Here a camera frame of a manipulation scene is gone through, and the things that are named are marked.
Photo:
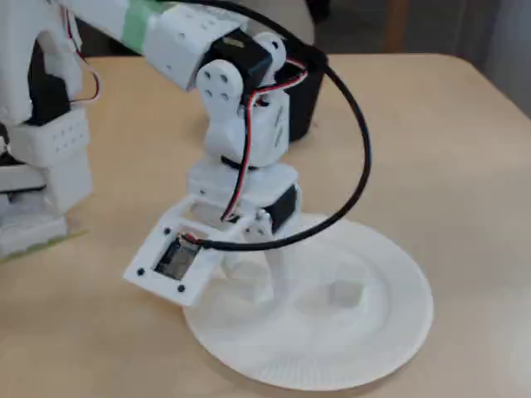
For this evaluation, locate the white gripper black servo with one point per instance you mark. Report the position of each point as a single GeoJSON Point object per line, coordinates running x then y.
{"type": "Point", "coordinates": [271, 191]}

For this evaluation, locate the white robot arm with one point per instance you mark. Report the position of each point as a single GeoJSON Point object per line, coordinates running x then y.
{"type": "Point", "coordinates": [174, 45]}

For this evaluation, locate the white paper plate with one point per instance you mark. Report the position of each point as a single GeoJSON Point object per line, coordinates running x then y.
{"type": "Point", "coordinates": [332, 356]}

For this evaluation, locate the black pot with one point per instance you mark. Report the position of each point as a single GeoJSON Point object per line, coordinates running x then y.
{"type": "Point", "coordinates": [307, 103]}

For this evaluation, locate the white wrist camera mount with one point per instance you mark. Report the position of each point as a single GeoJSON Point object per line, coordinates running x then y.
{"type": "Point", "coordinates": [195, 282]}

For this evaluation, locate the wooden frame rack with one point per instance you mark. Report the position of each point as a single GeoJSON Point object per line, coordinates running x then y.
{"type": "Point", "coordinates": [396, 25]}

